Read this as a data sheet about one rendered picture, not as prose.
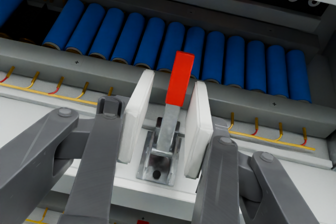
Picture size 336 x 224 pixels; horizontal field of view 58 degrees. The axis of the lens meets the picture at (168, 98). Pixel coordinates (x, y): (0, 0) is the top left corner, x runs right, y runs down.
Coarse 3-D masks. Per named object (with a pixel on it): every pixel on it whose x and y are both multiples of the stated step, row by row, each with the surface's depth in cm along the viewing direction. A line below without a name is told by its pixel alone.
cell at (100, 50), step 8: (112, 8) 30; (112, 16) 29; (120, 16) 29; (104, 24) 28; (112, 24) 28; (120, 24) 29; (104, 32) 27; (112, 32) 28; (96, 40) 27; (104, 40) 27; (112, 40) 28; (96, 48) 26; (104, 48) 26; (112, 48) 28; (104, 56) 26
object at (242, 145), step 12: (12, 96) 24; (24, 96) 24; (36, 96) 24; (72, 108) 24; (84, 108) 24; (144, 120) 24; (180, 132) 24; (240, 144) 24; (252, 144) 24; (276, 156) 24; (288, 156) 24; (300, 156) 24; (312, 156) 24; (324, 168) 25
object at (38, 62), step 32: (0, 64) 25; (32, 64) 24; (64, 64) 24; (96, 64) 25; (128, 64) 25; (64, 96) 24; (128, 96) 26; (160, 96) 25; (224, 96) 25; (256, 96) 25; (256, 128) 25; (288, 128) 26; (320, 128) 25
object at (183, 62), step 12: (180, 60) 19; (192, 60) 19; (180, 72) 19; (180, 84) 20; (168, 96) 20; (180, 96) 20; (168, 108) 20; (168, 120) 21; (168, 132) 21; (156, 144) 21; (168, 144) 21
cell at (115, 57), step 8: (128, 16) 30; (136, 16) 29; (128, 24) 29; (136, 24) 29; (144, 24) 30; (128, 32) 28; (136, 32) 28; (120, 40) 27; (128, 40) 27; (136, 40) 28; (120, 48) 27; (128, 48) 27; (112, 56) 26; (120, 56) 26; (128, 56) 26
